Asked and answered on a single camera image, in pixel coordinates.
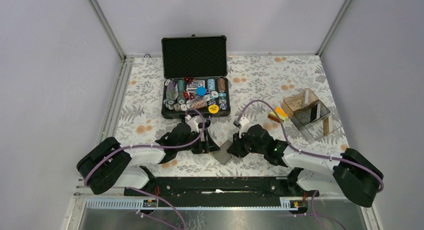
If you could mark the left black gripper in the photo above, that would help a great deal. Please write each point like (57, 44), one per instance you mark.
(206, 146)

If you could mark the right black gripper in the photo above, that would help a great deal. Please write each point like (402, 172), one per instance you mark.
(236, 148)

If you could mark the beige card holder wallet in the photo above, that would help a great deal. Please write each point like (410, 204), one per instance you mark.
(222, 154)

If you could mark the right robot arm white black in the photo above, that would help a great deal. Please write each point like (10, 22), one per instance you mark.
(348, 173)

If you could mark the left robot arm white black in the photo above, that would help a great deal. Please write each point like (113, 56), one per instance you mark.
(111, 164)

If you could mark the clear acrylic card box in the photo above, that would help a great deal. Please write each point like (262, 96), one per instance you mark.
(310, 115)

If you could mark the playing card deck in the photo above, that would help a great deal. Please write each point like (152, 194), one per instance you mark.
(195, 84)

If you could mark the orange yellow sticky note stack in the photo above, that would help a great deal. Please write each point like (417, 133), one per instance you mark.
(278, 115)

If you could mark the yellow round dealer chip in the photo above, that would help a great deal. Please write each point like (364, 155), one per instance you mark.
(213, 109)

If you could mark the floral patterned table mat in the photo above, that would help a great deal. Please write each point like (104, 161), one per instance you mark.
(256, 83)

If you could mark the blue round chip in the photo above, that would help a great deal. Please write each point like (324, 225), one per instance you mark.
(201, 91)

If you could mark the black poker chip case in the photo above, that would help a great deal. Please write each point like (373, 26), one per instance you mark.
(186, 59)

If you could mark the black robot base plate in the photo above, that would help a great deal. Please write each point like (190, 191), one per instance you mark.
(255, 192)

